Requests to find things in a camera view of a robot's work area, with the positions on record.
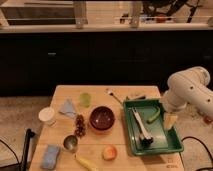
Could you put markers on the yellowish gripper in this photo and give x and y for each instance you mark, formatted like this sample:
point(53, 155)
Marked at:
point(169, 120)

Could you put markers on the red yellow apple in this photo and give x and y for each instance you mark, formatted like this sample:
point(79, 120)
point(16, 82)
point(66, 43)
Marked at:
point(109, 153)

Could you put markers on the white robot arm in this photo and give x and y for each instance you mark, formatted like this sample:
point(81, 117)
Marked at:
point(187, 86)

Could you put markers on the green plastic cup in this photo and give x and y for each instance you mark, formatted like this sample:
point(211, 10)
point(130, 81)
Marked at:
point(85, 99)

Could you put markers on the small metal cup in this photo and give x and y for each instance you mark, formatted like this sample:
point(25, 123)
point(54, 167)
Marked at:
point(70, 143)

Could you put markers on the white paper cup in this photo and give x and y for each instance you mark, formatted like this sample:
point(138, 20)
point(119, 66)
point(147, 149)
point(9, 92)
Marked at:
point(47, 116)

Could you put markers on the green pepper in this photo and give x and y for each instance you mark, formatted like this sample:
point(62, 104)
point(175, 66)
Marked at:
point(152, 118)

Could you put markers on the green plastic tray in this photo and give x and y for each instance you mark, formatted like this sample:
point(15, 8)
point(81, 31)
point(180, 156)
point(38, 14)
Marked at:
point(164, 142)

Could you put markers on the metal tongs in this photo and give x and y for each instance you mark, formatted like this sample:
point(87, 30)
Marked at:
point(144, 136)

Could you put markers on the dark red bowl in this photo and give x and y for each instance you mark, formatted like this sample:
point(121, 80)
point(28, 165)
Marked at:
point(102, 118)

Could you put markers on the bunch of dark grapes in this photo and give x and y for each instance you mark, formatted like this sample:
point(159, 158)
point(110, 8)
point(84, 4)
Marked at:
point(80, 128)

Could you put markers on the yellow banana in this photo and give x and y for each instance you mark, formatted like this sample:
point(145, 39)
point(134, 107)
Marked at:
point(86, 163)

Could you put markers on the light blue cloth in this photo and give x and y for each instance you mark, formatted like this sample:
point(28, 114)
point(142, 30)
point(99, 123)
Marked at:
point(68, 109)

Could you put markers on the blue sponge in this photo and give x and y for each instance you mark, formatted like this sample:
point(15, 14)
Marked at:
point(49, 159)

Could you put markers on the black stand left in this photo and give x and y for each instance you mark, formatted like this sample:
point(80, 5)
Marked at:
point(28, 136)

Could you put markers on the black handled knife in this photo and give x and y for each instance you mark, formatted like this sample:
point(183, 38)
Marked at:
point(136, 98)

